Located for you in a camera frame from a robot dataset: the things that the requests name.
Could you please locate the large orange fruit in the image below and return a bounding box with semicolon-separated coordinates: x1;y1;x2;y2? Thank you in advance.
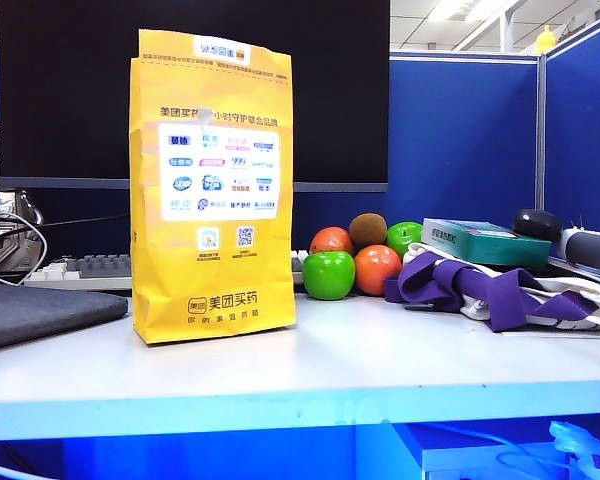
353;243;404;297

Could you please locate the black computer monitor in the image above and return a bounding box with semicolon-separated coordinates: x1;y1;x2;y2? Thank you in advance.
0;0;391;194

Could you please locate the large green apple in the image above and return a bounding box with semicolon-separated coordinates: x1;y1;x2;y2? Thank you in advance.
301;249;357;302

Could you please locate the wide blue partition panel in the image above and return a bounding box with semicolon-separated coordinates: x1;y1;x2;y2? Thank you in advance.
388;49;541;239

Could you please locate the yellow printed paper bag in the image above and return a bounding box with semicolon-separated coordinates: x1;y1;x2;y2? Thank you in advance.
128;28;298;346

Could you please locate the white looped cable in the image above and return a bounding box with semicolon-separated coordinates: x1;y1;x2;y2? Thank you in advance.
0;211;49;287

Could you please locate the angled blue partition panel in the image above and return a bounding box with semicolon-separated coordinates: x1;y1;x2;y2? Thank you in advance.
537;8;600;234

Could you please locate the white cable under desk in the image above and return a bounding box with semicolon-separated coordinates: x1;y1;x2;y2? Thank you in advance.
429;422;574;474

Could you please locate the thin black cable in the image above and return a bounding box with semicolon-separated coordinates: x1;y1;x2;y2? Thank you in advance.
29;213;131;232

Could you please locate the dark grey fabric pad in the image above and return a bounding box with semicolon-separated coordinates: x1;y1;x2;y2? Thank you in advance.
0;282;131;354

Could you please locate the small green apple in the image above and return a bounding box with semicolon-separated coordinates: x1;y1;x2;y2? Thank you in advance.
385;221;426;261

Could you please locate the purple fabric strap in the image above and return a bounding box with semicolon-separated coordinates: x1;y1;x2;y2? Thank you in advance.
383;251;600;332

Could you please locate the grey and white keyboard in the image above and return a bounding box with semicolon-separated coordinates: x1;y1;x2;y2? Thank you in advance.
23;248;311;292

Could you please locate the small orange fruit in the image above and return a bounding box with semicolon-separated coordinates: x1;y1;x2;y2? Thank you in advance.
309;226;356;257

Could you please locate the white canvas bag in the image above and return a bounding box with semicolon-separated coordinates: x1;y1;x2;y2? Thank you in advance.
402;241;600;332

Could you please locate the grey cylindrical tool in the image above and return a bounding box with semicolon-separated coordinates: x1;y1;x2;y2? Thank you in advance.
558;215;600;276

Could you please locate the yellow toy figure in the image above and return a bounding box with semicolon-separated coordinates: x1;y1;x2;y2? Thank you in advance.
535;24;558;54

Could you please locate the clear plastic wrap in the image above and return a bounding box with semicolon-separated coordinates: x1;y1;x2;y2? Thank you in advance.
547;419;600;480

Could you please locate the brown kiwi fruit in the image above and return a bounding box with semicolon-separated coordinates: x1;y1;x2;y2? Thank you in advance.
348;212;389;252

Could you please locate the ceiling light panel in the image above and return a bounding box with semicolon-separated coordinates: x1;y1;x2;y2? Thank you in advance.
426;0;525;24

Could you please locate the black round device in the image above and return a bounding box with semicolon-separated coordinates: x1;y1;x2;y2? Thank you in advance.
510;208;564;244

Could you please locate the teal cardboard box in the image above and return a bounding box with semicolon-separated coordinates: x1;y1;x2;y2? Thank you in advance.
422;217;554;267

